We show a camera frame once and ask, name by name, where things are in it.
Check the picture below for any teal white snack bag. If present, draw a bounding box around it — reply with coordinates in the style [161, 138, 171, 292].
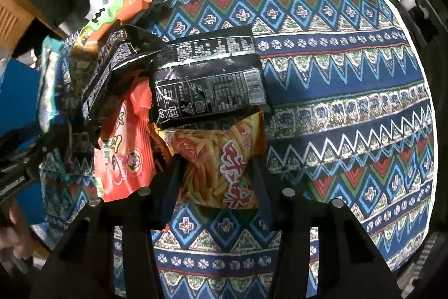
[36, 36, 71, 133]

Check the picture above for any red-orange snack bag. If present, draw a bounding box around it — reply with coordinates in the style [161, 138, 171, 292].
[94, 77, 156, 202]

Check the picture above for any blue-rimmed cardboard box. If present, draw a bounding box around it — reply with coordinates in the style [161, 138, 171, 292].
[1, 58, 45, 225]

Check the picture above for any black snack bag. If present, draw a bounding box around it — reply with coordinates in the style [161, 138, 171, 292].
[73, 25, 174, 125]
[149, 26, 268, 129]

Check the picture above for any person's left hand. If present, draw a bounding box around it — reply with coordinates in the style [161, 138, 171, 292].
[1, 200, 33, 276]

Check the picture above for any orange green rice-cracker bag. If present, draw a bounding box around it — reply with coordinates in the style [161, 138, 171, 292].
[74, 0, 153, 53]

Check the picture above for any french-fry snack bag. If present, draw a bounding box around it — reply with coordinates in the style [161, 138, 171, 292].
[150, 112, 266, 209]

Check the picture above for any wooden louvered wardrobe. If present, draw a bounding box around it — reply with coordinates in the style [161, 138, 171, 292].
[1, 0, 67, 55]

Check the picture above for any blue patterned tablecloth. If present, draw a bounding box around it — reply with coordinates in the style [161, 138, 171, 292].
[39, 0, 438, 298]

